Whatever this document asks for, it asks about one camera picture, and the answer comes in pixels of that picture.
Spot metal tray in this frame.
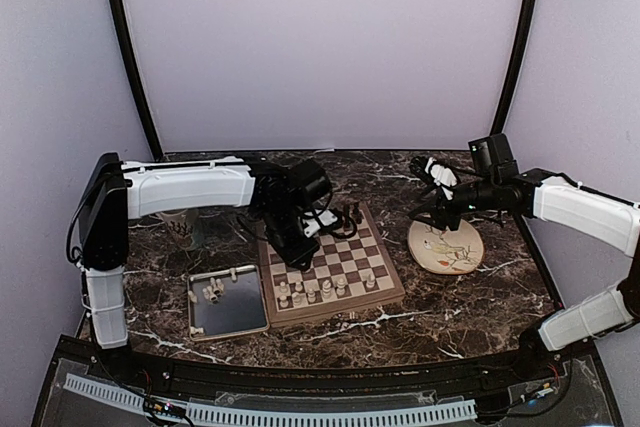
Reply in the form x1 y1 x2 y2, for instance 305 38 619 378
187 264 269 342

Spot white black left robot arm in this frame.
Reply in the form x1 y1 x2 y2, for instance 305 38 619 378
65 153 339 383

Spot cream patterned mug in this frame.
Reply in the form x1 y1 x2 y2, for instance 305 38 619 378
158 208 204 251

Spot round bird pattern plate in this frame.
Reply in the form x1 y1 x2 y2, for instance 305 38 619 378
407 220 485 275

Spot white perforated cable duct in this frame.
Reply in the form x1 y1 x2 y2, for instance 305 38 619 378
63 374 478 426

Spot black frame post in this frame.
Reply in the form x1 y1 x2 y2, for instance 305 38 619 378
108 0 164 160
489 0 536 135

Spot dark chess pieces row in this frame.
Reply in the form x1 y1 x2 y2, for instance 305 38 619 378
342 202 362 238

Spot black right frame post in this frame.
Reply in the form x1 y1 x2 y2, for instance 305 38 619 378
489 0 536 135

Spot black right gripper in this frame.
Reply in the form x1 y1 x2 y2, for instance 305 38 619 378
409 176 499 231

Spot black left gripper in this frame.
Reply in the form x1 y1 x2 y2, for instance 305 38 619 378
259 204 321 271

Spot black front rail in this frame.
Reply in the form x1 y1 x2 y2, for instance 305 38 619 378
49 334 596 398

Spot white chess king piece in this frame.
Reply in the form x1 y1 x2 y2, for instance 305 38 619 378
335 277 348 299

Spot white chess pieces in tray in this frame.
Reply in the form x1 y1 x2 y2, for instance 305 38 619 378
189 268 239 337

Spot white chess knight piece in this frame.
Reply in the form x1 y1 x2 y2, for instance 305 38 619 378
293 293 306 306

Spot white chess queen piece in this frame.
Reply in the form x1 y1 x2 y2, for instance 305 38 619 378
321 279 333 301

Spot wooden chess board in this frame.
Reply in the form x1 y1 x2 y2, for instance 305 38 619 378
258 203 405 328

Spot black left frame post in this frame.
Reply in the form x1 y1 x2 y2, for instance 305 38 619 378
108 0 164 160

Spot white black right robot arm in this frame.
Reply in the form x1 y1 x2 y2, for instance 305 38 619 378
412 133 639 381

